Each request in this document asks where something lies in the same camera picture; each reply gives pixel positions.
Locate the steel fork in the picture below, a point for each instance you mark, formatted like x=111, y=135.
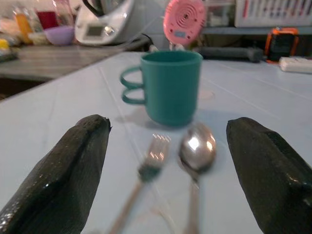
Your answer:
x=148, y=165

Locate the grey long bar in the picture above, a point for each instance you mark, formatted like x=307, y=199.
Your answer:
x=231, y=52

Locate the teal plastic mug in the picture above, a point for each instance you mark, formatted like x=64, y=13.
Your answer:
x=170, y=87

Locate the clear plastic food container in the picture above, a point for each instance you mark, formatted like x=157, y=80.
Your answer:
x=38, y=38

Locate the yellow plastic bowl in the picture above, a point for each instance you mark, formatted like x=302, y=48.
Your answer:
x=3, y=44

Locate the orange juice bottle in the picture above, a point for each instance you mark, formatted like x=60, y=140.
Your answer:
x=23, y=25

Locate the pink round kitchen scale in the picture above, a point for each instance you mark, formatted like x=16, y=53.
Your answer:
x=183, y=22

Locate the white dish rack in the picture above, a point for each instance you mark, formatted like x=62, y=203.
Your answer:
x=273, y=12

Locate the purple plastic bowl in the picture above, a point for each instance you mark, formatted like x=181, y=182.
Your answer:
x=60, y=35

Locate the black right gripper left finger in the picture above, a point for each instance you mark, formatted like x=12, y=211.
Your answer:
x=58, y=178

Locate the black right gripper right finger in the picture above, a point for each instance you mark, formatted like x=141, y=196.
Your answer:
x=270, y=175

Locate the pink transparent bottle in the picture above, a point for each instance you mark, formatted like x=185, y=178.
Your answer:
x=63, y=12

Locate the orange black device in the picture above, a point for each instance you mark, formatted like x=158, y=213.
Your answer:
x=281, y=45

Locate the red box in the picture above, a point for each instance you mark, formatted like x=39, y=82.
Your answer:
x=47, y=19

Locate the steel spoon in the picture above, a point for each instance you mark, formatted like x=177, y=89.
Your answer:
x=197, y=151

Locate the white kitchen appliance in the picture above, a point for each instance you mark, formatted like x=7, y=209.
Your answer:
x=104, y=23

